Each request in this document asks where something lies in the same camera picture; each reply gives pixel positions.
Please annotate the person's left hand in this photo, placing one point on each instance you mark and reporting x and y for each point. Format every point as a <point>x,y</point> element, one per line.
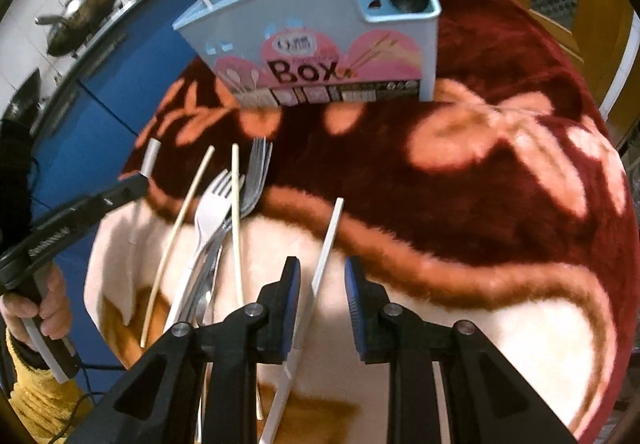
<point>56,309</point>

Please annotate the light blue utensil box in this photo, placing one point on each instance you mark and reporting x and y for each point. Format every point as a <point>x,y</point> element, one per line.
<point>300,23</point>

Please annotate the white chopstick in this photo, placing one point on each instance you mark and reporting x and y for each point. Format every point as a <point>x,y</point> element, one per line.
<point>325,254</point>
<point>150,156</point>

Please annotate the black wok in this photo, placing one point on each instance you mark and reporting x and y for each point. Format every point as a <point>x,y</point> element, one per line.
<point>25,93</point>

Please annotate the blue base cabinets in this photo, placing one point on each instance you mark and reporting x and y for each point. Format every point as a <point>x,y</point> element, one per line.
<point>100,123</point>

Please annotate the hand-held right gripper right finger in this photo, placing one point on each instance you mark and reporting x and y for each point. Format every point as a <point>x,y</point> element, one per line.
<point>352,304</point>

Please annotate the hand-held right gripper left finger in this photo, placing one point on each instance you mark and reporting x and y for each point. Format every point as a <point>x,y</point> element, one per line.
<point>295,304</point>

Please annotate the person's left forearm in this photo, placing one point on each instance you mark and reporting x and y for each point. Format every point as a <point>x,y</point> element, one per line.
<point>35,394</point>

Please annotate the red printed blanket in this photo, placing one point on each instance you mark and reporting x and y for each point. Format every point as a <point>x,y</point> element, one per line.
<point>450,173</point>

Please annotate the white plastic fork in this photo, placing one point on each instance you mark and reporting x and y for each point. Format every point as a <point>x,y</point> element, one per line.
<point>207,219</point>

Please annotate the wok with metal lid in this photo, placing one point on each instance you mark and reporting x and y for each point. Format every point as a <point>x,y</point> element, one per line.
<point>85,13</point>

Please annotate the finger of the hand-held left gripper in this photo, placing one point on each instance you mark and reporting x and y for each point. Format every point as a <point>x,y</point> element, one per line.
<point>120,194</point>

